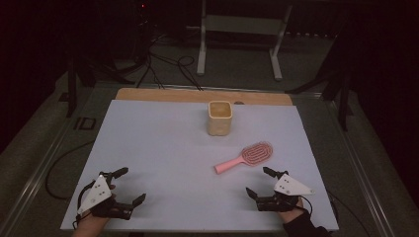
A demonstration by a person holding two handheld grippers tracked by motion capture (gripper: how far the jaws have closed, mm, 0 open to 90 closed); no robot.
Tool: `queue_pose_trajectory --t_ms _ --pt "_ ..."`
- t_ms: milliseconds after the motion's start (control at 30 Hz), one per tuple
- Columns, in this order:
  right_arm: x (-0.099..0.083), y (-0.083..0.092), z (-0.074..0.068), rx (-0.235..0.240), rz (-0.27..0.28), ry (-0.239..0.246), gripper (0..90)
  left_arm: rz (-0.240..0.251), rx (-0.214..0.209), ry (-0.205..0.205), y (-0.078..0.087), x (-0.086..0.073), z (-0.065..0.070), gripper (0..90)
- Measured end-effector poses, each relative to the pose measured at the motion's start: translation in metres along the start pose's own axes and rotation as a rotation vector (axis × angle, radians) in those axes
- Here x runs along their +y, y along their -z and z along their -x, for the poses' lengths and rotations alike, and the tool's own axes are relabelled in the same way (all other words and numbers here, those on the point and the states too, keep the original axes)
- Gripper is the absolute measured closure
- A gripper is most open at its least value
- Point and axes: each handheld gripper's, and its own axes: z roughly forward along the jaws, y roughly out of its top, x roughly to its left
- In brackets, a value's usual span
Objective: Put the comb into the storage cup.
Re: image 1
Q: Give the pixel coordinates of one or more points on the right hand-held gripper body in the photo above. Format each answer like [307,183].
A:
[290,189]

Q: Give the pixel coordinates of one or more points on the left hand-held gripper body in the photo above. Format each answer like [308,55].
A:
[99,194]

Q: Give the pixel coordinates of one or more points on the person's right hand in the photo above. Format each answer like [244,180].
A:
[292,214]

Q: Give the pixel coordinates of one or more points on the pink hairbrush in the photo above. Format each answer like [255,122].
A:
[253,154]

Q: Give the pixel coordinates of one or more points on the white table mat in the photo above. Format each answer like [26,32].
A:
[171,158]

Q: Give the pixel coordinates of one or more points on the cream square cup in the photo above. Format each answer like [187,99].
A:
[219,123]

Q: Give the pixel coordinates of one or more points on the black stand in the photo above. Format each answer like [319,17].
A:
[71,89]
[342,95]

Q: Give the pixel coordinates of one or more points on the dark equipment with red light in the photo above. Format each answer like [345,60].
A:
[142,29]

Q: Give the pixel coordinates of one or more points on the white metal stand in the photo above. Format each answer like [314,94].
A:
[243,24]

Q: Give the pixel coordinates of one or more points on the black square floor frame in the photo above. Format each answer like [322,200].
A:
[85,123]

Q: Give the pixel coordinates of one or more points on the metal floor rail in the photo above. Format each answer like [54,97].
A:
[36,174]
[369,184]

